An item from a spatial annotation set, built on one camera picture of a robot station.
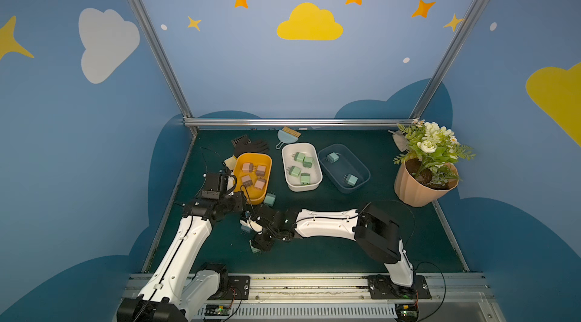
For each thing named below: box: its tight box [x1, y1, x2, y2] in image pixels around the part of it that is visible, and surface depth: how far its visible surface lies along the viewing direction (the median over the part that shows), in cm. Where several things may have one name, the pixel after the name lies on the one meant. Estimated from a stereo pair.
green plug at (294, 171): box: [285, 165, 302, 178], surface depth 106 cm
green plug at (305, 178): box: [300, 172, 311, 186], surface depth 103 cm
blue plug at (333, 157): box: [326, 151, 342, 164], surface depth 110 cm
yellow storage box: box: [233, 152, 274, 205], surface depth 104 cm
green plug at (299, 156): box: [291, 151, 307, 163], surface depth 110 cm
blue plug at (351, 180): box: [342, 173, 359, 187], surface depth 103 cm
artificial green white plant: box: [393, 117, 476, 184], surface depth 79 cm
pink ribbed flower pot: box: [394, 157, 460, 208], surface depth 86 cm
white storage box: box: [281, 142, 324, 192], surface depth 107 cm
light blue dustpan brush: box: [275, 126, 302, 149], surface depth 122 cm
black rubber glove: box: [231, 134, 270, 158], surface depth 117 cm
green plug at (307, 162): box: [302, 155, 314, 169], surface depth 109 cm
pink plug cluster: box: [241, 174, 254, 187], surface depth 101 cm
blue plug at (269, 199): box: [263, 191, 277, 208], surface depth 96 cm
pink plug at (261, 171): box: [255, 165, 267, 177], surface depth 105 cm
